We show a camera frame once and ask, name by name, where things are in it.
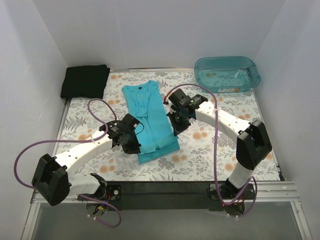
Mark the turquoise t-shirt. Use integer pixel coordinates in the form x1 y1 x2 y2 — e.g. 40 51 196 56
122 80 180 164

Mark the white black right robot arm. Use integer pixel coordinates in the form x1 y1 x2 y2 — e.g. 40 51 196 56
163 88 273 199

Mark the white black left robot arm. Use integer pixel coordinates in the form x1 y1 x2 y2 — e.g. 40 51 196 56
31 113 141 206

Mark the floral patterned table mat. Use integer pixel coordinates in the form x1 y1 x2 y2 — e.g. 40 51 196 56
48 70 280 182

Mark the teal transparent plastic bin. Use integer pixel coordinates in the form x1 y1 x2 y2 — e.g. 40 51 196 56
194 56 261 93

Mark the folded black t-shirt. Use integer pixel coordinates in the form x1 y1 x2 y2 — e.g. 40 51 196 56
60 64 110 99

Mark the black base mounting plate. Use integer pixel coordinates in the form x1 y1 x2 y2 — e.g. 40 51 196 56
77 181 256 212

